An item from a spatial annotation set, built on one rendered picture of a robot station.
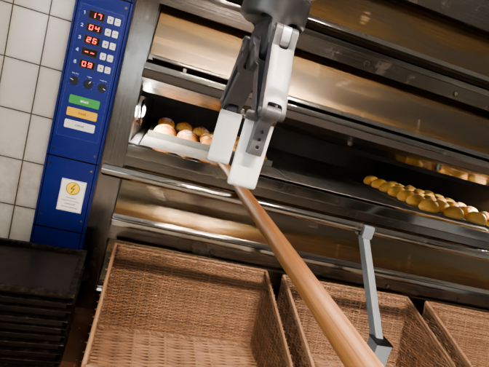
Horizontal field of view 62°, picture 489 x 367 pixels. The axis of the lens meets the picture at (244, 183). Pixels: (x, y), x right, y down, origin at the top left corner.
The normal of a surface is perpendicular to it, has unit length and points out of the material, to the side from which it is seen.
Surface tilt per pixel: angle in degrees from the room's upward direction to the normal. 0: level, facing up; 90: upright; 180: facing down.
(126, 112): 90
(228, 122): 91
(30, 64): 90
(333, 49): 90
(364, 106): 70
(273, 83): 64
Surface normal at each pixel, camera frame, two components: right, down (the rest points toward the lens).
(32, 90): 0.18, 0.22
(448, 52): 0.25, -0.12
